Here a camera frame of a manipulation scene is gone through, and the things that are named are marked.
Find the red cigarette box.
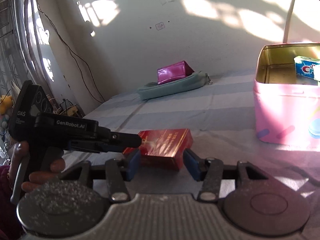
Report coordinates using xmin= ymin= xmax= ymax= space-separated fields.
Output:
xmin=138 ymin=128 xmax=193 ymax=171

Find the shiny magenta pouch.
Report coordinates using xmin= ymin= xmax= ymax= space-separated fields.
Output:
xmin=157 ymin=61 xmax=194 ymax=85

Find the Crest toothpaste box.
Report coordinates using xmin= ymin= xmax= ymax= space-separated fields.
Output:
xmin=293 ymin=56 xmax=319 ymax=79

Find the person's left hand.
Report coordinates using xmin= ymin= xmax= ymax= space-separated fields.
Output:
xmin=8 ymin=141 xmax=66 ymax=193

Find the yellow plush toy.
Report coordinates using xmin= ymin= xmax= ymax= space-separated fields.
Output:
xmin=0 ymin=95 xmax=13 ymax=115

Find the teal zip pencil case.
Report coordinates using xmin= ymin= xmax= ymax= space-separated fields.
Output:
xmin=137 ymin=72 xmax=213 ymax=100

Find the window curtain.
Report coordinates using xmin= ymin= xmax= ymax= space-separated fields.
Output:
xmin=1 ymin=0 xmax=54 ymax=98

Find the pink biscuit tin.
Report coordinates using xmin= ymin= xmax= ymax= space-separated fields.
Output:
xmin=253 ymin=43 xmax=319 ymax=148

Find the tangled cables pile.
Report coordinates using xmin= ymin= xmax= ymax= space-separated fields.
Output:
xmin=46 ymin=96 xmax=85 ymax=118

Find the small wall sticker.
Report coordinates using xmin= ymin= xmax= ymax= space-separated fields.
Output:
xmin=155 ymin=22 xmax=165 ymax=30

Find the black wall cable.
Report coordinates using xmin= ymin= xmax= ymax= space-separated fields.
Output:
xmin=36 ymin=0 xmax=106 ymax=104

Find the white wall cable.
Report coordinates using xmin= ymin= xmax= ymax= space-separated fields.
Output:
xmin=282 ymin=0 xmax=297 ymax=43

